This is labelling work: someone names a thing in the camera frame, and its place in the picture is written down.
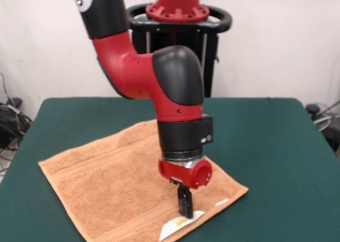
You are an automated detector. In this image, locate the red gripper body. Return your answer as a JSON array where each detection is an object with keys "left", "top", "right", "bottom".
[{"left": 158, "top": 158, "right": 214, "bottom": 191}]

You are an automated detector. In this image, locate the grey round stand foot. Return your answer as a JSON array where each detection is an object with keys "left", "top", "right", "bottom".
[{"left": 313, "top": 113, "right": 332, "bottom": 131}]

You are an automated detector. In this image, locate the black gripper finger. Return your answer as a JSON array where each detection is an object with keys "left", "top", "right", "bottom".
[
  {"left": 176, "top": 185, "right": 188, "bottom": 218},
  {"left": 184, "top": 186, "right": 194, "bottom": 219}
]

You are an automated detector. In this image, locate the tan terry towel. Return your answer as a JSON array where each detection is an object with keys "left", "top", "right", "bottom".
[{"left": 38, "top": 119, "right": 250, "bottom": 242}]

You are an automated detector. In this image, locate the black cable bundle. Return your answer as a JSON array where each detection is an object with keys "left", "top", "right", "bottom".
[{"left": 0, "top": 71, "right": 34, "bottom": 157}]

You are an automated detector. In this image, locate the dark green table cloth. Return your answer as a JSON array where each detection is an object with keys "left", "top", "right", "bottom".
[{"left": 0, "top": 97, "right": 340, "bottom": 242}]

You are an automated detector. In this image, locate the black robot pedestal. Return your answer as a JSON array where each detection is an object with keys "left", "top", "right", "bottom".
[{"left": 125, "top": 3, "right": 233, "bottom": 98}]

